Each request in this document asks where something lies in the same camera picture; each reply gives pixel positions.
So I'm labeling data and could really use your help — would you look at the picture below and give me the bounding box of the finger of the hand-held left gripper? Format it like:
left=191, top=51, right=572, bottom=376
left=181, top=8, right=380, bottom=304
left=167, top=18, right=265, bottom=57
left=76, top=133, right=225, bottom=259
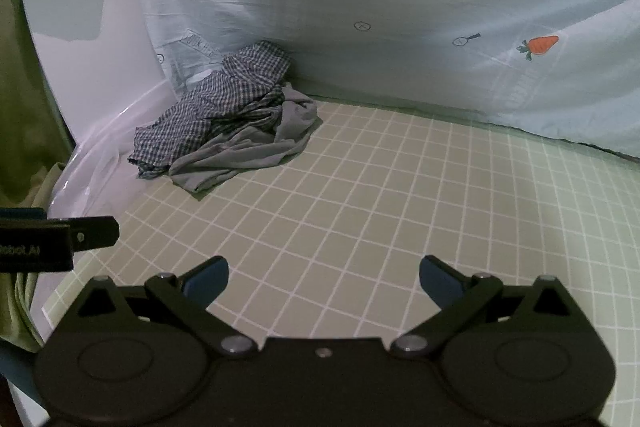
left=65, top=216, right=121, bottom=254

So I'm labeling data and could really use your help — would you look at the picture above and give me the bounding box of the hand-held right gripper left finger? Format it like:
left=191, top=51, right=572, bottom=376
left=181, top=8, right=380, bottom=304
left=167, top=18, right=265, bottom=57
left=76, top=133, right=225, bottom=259
left=75, top=256, right=257, bottom=358

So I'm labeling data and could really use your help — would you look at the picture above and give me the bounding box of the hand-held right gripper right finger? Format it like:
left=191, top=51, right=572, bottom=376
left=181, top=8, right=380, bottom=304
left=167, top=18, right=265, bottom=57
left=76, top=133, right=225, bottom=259
left=389, top=255, right=576, bottom=360

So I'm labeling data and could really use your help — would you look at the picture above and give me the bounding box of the blue checked shirt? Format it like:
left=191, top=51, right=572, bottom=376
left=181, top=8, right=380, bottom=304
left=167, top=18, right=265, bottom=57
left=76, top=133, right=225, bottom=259
left=127, top=41, right=293, bottom=180

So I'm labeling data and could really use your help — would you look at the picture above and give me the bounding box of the green cloth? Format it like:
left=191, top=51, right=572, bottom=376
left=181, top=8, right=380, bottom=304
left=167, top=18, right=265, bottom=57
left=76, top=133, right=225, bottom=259
left=0, top=0, right=76, bottom=354

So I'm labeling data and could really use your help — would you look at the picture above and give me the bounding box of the grey garment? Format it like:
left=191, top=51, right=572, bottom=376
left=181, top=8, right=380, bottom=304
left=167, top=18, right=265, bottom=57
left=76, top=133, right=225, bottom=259
left=169, top=82, right=321, bottom=194

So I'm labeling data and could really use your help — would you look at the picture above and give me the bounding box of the white plastic sheet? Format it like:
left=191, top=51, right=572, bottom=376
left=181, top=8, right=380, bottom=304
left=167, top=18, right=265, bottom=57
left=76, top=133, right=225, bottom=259
left=17, top=0, right=183, bottom=238

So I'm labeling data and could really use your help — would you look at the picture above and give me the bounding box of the carrot print light blue sheet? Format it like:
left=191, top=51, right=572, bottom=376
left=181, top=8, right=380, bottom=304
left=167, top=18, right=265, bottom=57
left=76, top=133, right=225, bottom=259
left=122, top=0, right=640, bottom=164

